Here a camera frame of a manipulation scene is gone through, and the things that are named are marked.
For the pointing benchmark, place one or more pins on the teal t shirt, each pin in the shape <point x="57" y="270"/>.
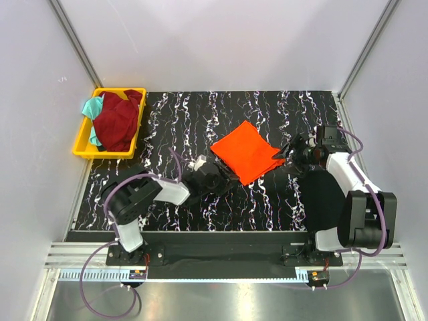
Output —
<point x="92" y="109"/>

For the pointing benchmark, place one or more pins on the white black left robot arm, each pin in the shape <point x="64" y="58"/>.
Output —
<point x="129" y="195"/>

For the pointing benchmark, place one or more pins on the aluminium frame post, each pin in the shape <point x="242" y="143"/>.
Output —
<point x="369" y="45"/>
<point x="72" y="36"/>

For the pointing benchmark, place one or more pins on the black marble pattern mat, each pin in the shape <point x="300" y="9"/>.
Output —
<point x="189" y="123"/>

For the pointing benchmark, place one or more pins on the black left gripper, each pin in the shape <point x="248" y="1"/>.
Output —
<point x="220" y="178"/>

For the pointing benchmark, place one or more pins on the aluminium frame post right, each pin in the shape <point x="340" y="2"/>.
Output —
<point x="369" y="45"/>

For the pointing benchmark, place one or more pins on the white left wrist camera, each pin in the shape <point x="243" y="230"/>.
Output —
<point x="194" y="165"/>

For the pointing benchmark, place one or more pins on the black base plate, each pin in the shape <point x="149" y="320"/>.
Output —
<point x="230" y="251"/>

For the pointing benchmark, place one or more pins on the black folded t shirt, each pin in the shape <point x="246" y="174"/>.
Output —
<point x="322" y="199"/>

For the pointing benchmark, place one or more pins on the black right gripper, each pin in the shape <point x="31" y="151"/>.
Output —
<point x="297" y="152"/>

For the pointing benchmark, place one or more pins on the slotted cable duct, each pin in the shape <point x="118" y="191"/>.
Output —
<point x="157" y="275"/>

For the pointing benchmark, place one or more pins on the orange t shirt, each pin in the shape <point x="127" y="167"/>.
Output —
<point x="246" y="153"/>

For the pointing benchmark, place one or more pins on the dark red t shirt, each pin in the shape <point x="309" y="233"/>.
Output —
<point x="116" y="125"/>

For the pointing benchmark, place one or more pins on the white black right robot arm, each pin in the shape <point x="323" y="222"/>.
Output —
<point x="344" y="209"/>

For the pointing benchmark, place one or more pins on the yellow plastic bin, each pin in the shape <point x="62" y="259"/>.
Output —
<point x="83" y="148"/>

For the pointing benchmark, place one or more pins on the aluminium frame post left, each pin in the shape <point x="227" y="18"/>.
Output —
<point x="72" y="36"/>

